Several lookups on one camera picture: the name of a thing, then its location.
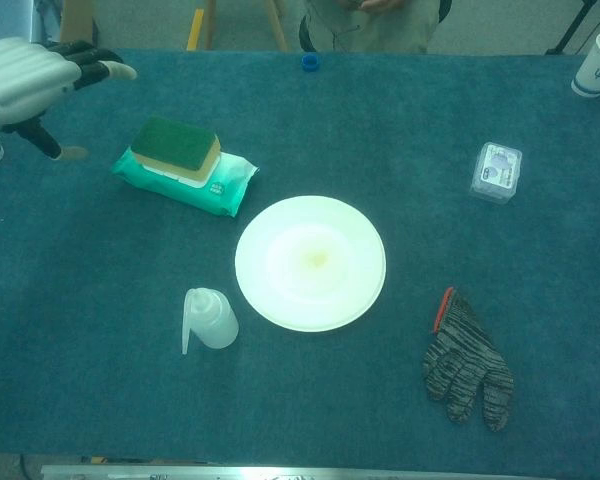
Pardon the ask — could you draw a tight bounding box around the white round plate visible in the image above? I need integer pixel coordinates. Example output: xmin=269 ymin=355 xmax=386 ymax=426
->
xmin=234 ymin=194 xmax=387 ymax=332

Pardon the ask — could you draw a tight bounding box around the black tripod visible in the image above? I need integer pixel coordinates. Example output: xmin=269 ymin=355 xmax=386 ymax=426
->
xmin=544 ymin=0 xmax=600 ymax=56

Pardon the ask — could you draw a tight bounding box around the teal table cloth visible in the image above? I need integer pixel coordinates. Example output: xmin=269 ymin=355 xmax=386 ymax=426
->
xmin=0 ymin=45 xmax=600 ymax=480

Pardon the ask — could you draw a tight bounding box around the wooden post with yellow strip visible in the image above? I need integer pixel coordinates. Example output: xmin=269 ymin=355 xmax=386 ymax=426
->
xmin=186 ymin=0 xmax=217 ymax=51

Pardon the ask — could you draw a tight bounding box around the brown cardboard board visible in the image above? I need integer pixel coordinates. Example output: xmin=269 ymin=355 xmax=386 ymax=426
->
xmin=59 ymin=0 xmax=97 ymax=50

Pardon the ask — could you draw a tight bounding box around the clear plastic box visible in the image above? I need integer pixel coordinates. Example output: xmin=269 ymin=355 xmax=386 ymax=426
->
xmin=468 ymin=141 xmax=524 ymax=205

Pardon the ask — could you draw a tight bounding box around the slanted wooden leg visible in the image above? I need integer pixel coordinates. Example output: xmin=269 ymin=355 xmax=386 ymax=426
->
xmin=263 ymin=0 xmax=289 ymax=52

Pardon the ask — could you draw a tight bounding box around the green yellow sponge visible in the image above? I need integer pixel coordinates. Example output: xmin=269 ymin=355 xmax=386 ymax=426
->
xmin=130 ymin=115 xmax=224 ymax=182

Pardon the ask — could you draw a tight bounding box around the translucent squeeze bottle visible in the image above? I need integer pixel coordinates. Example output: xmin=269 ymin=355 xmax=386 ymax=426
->
xmin=181 ymin=287 xmax=240 ymax=356

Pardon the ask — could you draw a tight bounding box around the grey knit work glove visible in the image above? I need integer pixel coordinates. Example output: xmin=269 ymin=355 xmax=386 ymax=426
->
xmin=422 ymin=286 xmax=515 ymax=433

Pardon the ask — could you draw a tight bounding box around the green wet wipes pack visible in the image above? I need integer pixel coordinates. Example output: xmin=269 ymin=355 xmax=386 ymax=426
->
xmin=110 ymin=144 xmax=261 ymax=219

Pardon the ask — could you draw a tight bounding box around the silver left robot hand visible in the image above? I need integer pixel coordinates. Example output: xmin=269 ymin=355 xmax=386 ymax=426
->
xmin=0 ymin=37 xmax=139 ymax=161

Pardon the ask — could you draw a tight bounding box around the person in beige clothes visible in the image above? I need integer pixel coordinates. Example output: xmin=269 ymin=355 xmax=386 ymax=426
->
xmin=298 ymin=0 xmax=454 ymax=55

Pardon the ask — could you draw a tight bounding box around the aluminium rail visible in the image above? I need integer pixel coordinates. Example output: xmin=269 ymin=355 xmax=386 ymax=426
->
xmin=40 ymin=463 xmax=556 ymax=480

